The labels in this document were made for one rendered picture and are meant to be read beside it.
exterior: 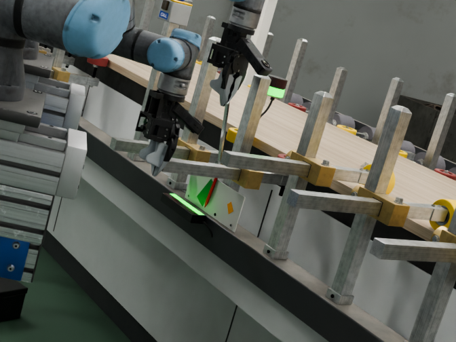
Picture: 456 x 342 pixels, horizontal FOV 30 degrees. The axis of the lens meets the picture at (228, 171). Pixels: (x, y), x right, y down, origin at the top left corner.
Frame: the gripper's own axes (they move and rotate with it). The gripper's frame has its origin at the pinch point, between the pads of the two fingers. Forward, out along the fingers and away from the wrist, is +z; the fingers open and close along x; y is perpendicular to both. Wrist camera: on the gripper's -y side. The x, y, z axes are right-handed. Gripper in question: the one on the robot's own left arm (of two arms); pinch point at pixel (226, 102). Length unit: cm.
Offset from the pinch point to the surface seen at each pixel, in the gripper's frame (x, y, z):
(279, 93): -10.5, -8.8, -5.8
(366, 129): -182, 37, 21
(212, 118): -39, 28, 14
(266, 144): -28.9, 0.8, 12.4
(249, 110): -5.0, -4.5, 0.4
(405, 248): 41, -72, 4
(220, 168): 3.8, -6.8, 15.8
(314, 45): -634, 318, 27
